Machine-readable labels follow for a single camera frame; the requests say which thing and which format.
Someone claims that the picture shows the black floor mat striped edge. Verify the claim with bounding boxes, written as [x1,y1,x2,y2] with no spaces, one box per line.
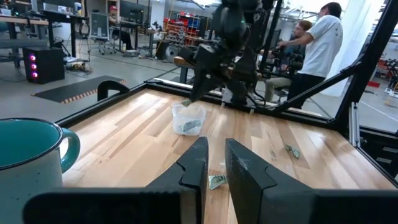
[32,75,127,105]

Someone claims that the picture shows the wooden top desk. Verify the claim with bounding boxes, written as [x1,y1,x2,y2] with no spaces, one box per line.
[0,14,50,68]

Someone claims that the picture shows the person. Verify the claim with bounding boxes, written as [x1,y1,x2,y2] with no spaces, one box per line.
[277,2,344,110]
[108,5,135,52]
[263,19,313,103]

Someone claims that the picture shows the clear plastic container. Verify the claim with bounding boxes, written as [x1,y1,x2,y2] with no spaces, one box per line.
[171,101,207,136]

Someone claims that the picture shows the black computer monitor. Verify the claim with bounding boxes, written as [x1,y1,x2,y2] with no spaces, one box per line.
[119,0,146,23]

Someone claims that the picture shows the shelf with red bins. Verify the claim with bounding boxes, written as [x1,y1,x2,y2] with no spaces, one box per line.
[164,12,201,45]

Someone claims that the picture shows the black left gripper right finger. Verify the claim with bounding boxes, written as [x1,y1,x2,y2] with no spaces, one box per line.
[225,138,398,224]

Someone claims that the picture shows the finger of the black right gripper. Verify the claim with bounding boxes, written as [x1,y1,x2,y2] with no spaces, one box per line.
[198,76,225,100]
[187,74,206,103]

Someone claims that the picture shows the black arched clamp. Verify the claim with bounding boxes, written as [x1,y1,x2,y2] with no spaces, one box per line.
[96,80,131,102]

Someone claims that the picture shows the black metal table frame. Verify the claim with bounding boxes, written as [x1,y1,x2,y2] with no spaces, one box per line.
[55,0,398,189]

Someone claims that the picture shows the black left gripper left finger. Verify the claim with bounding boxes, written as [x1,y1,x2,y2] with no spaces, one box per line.
[23,136,210,224]

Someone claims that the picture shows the black desk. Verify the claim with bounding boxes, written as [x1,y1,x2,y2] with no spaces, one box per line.
[41,9,90,58]

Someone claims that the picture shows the grey office chair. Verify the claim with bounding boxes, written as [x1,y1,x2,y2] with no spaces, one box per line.
[89,12,114,56]

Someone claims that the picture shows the teal enamel mug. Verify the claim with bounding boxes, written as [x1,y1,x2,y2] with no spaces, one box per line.
[0,118,81,224]

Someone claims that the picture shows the black computer tower pink lights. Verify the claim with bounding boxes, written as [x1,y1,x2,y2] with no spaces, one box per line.
[22,46,66,85]

